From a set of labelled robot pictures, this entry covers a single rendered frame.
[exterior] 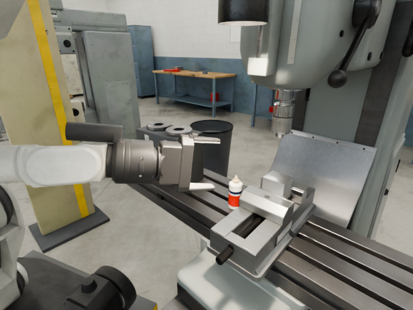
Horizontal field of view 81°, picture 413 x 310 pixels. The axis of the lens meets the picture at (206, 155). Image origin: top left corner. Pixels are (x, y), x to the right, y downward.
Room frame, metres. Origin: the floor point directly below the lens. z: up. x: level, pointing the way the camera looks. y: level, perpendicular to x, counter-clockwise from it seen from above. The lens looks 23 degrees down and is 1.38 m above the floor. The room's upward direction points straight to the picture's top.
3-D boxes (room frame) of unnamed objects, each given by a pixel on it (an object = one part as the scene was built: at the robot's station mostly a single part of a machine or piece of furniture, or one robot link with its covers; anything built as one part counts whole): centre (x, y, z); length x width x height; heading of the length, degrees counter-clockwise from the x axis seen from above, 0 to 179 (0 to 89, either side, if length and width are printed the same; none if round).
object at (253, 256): (0.54, -0.17, 0.99); 0.35 x 0.15 x 0.11; 139
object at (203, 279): (0.56, -0.18, 0.79); 0.50 x 0.35 x 0.12; 137
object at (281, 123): (0.56, -0.18, 1.23); 0.05 x 0.05 x 0.06
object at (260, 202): (0.52, -0.15, 1.02); 0.12 x 0.06 x 0.04; 49
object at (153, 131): (0.82, 0.13, 1.03); 0.22 x 0.12 x 0.20; 53
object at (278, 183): (0.56, -0.19, 1.05); 0.06 x 0.05 x 0.06; 49
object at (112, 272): (0.68, 0.38, 0.50); 0.20 x 0.05 x 0.20; 67
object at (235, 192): (0.63, -0.09, 0.99); 0.04 x 0.04 x 0.11
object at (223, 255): (0.39, -0.04, 0.98); 0.04 x 0.02 x 0.02; 139
